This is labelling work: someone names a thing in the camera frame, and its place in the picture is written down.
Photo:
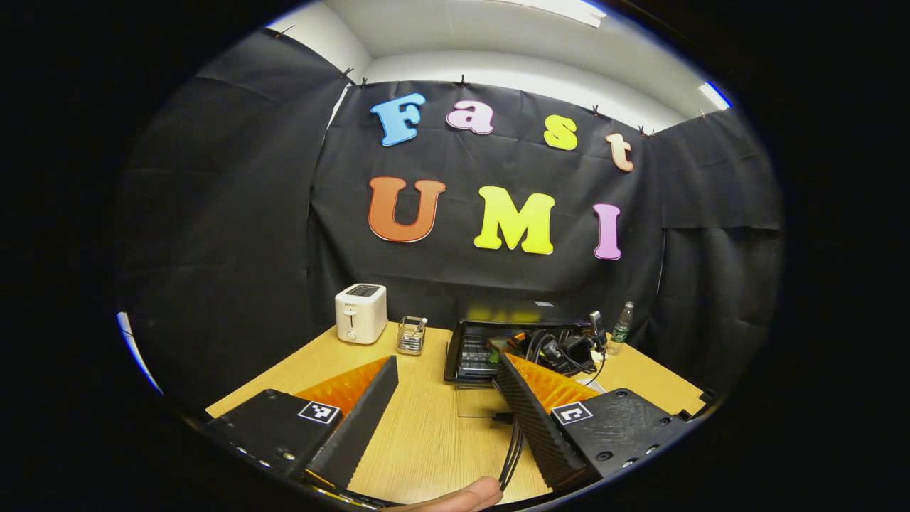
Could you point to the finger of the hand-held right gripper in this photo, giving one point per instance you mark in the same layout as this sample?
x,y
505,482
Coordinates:
x,y
519,337

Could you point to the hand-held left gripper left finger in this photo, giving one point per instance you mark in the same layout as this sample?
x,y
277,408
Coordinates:
x,y
359,423

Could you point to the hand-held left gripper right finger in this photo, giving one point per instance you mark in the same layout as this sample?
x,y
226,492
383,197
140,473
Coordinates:
x,y
537,427

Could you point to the hamburger with green lettuce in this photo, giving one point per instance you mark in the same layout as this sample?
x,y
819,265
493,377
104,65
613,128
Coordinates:
x,y
493,354

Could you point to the black electric oven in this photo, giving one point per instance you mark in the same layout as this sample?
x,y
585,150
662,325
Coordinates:
x,y
469,352

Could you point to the clear plastic water bottle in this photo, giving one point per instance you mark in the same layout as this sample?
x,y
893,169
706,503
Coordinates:
x,y
621,331

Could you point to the clear utensil holder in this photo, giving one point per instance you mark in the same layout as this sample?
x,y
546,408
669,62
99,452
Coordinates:
x,y
411,340

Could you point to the white toaster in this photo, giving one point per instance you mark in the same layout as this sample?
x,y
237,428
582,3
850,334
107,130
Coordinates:
x,y
361,316

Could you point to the black backdrop cloth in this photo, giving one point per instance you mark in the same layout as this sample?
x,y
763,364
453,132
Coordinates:
x,y
213,213

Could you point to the small ceiling light panel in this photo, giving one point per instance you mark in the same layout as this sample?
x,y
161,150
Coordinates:
x,y
714,95

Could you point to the large ceiling light panel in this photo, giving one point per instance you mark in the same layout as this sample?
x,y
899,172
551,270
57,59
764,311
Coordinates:
x,y
561,8

